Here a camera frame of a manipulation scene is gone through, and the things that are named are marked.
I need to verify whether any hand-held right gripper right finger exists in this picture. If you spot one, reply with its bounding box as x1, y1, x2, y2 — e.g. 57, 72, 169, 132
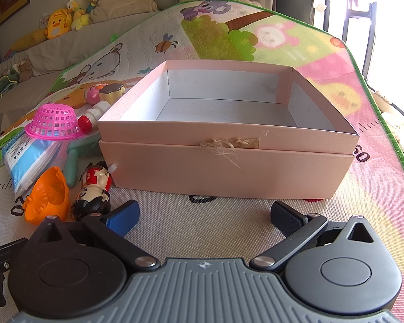
250, 201, 376, 271

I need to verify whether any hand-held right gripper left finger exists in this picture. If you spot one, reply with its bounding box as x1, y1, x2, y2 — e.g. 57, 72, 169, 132
37, 200, 160, 271

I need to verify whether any red and white toy figurine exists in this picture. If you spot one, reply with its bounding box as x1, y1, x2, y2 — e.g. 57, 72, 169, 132
69, 161, 113, 223

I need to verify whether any orange plastic cup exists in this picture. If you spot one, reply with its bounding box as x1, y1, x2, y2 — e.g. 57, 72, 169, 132
22, 166, 70, 225

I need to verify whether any pink cardboard box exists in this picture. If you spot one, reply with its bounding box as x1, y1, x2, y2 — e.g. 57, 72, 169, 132
97, 59, 360, 200

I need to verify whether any white plastic tray toy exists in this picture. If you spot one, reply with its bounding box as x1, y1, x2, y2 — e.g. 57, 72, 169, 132
2, 129, 63, 199

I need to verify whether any brown and cream pudding toy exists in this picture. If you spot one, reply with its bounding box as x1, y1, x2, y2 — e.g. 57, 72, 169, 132
99, 82, 127, 105

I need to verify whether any pink round face toy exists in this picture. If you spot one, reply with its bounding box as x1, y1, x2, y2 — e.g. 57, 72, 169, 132
84, 86, 103, 105

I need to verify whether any white bottle with red cap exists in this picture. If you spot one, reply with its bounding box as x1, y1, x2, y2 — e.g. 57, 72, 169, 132
77, 101, 111, 133

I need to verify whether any pink plastic basket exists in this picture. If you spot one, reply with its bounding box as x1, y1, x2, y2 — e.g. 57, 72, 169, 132
25, 104, 82, 141

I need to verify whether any grey sofa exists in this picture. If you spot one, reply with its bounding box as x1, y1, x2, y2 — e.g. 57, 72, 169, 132
0, 15, 162, 137

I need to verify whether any green toy pile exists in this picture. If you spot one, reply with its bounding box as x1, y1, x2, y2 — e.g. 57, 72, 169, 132
0, 67, 21, 108

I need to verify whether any small brown plush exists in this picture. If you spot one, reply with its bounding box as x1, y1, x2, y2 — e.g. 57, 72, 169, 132
18, 59, 32, 81

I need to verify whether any colourful cartoon play mat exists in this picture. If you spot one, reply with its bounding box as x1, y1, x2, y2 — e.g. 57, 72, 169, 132
0, 0, 404, 323

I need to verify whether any long yellow plush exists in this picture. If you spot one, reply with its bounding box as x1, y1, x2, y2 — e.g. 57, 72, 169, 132
12, 29, 48, 52

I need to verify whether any yellow duck backpack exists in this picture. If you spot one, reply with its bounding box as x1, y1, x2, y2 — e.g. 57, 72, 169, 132
45, 9, 71, 40

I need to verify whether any yellow plush toy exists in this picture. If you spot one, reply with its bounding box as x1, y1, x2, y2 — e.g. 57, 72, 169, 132
66, 0, 90, 31

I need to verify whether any beige patterned cushion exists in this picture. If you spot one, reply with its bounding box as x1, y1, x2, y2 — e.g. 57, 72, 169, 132
222, 0, 263, 7

